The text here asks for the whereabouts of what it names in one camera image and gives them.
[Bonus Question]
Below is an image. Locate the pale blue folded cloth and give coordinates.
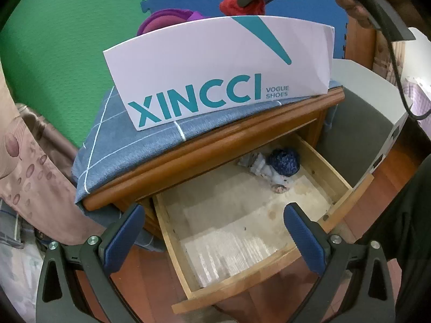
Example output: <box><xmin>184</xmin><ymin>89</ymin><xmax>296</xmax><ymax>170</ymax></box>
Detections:
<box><xmin>237</xmin><ymin>153</ymin><xmax>268</xmax><ymax>175</ymax></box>

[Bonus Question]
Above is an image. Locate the wooden door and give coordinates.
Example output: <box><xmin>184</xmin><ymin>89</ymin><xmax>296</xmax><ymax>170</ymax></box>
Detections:
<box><xmin>345</xmin><ymin>17</ymin><xmax>381</xmax><ymax>71</ymax></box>

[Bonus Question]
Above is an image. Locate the pale floral bedsheet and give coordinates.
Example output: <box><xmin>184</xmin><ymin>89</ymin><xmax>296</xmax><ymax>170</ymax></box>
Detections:
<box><xmin>0</xmin><ymin>239</ymin><xmax>44</xmax><ymax>313</ymax></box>

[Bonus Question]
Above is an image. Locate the purple underwear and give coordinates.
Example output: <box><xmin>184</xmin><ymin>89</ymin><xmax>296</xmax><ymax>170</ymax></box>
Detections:
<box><xmin>136</xmin><ymin>8</ymin><xmax>204</xmax><ymax>37</ymax></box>

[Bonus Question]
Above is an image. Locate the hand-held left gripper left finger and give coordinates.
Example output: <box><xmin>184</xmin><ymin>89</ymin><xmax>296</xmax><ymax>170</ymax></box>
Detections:
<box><xmin>35</xmin><ymin>203</ymin><xmax>146</xmax><ymax>323</ymax></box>

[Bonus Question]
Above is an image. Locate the wooden nightstand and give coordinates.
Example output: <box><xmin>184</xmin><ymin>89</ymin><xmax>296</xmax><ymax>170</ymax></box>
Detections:
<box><xmin>76</xmin><ymin>89</ymin><xmax>346</xmax><ymax>323</ymax></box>

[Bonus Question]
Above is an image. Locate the person's dark clothing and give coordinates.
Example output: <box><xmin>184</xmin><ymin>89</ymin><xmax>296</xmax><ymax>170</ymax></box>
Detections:
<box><xmin>350</xmin><ymin>155</ymin><xmax>431</xmax><ymax>323</ymax></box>

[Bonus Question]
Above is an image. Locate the grey cabinet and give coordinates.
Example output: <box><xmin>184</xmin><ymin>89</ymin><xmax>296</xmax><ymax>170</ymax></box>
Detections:
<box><xmin>315</xmin><ymin>59</ymin><xmax>418</xmax><ymax>189</ymax></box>

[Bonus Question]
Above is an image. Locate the white shoe box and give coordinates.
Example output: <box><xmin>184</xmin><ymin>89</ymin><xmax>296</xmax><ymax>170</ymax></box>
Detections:
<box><xmin>103</xmin><ymin>15</ymin><xmax>335</xmax><ymax>132</ymax></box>

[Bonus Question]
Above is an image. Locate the red underwear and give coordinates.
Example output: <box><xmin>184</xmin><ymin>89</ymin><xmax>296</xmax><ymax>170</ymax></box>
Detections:
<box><xmin>220</xmin><ymin>0</ymin><xmax>267</xmax><ymax>17</ymax></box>

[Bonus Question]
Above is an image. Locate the blue checked cloth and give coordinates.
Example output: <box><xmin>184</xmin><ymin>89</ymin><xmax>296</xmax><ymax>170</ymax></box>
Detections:
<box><xmin>72</xmin><ymin>79</ymin><xmax>344</xmax><ymax>204</ymax></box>

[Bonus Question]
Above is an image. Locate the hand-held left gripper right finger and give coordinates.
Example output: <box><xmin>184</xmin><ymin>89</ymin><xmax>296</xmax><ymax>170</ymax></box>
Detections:
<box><xmin>283</xmin><ymin>202</ymin><xmax>394</xmax><ymax>323</ymax></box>

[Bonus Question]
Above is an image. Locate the dark blue speckled sock ball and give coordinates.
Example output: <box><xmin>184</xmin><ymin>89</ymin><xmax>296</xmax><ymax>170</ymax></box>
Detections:
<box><xmin>267</xmin><ymin>149</ymin><xmax>301</xmax><ymax>177</ymax></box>

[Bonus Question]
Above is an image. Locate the black cable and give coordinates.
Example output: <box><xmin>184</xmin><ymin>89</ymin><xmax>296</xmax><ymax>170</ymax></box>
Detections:
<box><xmin>387</xmin><ymin>29</ymin><xmax>431</xmax><ymax>122</ymax></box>

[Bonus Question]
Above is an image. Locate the person's right hand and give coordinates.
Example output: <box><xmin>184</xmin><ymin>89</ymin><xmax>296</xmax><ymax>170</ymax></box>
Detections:
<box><xmin>325</xmin><ymin>0</ymin><xmax>383</xmax><ymax>29</ymax></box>

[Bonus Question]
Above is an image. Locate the grey plaid blanket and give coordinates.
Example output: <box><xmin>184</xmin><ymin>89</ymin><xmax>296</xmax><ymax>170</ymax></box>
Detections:
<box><xmin>0</xmin><ymin>198</ymin><xmax>37</xmax><ymax>250</ymax></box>

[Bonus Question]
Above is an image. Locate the lilac checked cloth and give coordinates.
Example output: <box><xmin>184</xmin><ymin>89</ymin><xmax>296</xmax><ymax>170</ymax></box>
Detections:
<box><xmin>406</xmin><ymin>76</ymin><xmax>431</xmax><ymax>118</ymax></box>

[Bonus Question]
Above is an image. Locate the green foam mat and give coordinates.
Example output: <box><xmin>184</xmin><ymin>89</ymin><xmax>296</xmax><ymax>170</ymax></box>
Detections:
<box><xmin>0</xmin><ymin>0</ymin><xmax>160</xmax><ymax>149</ymax></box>

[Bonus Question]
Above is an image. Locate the floral beige curtain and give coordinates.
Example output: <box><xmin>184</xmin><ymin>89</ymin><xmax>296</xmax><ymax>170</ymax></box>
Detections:
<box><xmin>0</xmin><ymin>64</ymin><xmax>108</xmax><ymax>243</ymax></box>

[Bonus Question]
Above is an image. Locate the wooden drawer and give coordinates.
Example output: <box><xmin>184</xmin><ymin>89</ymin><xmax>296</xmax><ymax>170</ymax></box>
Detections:
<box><xmin>151</xmin><ymin>131</ymin><xmax>375</xmax><ymax>315</ymax></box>

